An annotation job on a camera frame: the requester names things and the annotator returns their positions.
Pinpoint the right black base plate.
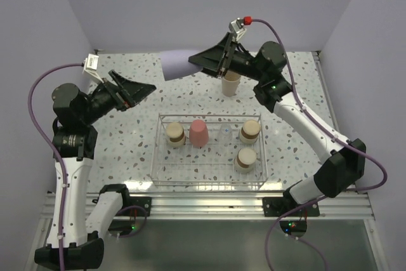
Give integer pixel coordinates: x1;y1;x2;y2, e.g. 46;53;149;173
262;197;320;217

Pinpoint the clear glass cup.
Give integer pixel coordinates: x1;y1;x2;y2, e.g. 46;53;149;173
217;124;233;147

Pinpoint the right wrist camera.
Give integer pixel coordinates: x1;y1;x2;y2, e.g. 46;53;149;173
228;16;252;43

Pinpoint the steel cup back row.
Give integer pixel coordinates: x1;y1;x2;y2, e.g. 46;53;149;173
233;147;257;174

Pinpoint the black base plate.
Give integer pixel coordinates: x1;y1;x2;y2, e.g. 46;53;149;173
262;197;320;217
124;196;152;217

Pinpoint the cream steel cup brown band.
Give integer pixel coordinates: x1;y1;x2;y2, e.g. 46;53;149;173
239;119;261;145

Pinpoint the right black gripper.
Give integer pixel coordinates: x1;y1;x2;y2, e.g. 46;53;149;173
189;33;266;83

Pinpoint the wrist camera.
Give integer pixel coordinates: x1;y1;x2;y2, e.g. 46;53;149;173
82;54;103;84
228;16;252;43

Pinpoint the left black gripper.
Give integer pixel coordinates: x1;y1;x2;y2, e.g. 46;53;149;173
80;69;155;125

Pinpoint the aluminium mounting rail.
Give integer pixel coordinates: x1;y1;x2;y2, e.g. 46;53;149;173
40;190;372;220

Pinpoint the red plastic cup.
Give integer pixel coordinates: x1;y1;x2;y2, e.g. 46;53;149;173
189;119;209;147

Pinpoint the tall beige cup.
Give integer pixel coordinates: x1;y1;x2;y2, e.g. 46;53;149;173
221;71;241;97

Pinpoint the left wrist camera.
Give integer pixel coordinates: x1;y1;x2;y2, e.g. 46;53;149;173
82;54;103;84

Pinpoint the purple plastic cup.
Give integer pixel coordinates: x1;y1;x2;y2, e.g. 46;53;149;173
159;50;202;81

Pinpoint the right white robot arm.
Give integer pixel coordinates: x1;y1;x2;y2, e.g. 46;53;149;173
188;33;366;216

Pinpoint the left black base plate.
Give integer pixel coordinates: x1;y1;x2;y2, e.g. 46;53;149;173
124;196;152;217

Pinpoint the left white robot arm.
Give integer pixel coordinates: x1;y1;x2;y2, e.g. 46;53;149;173
34;70;156;270

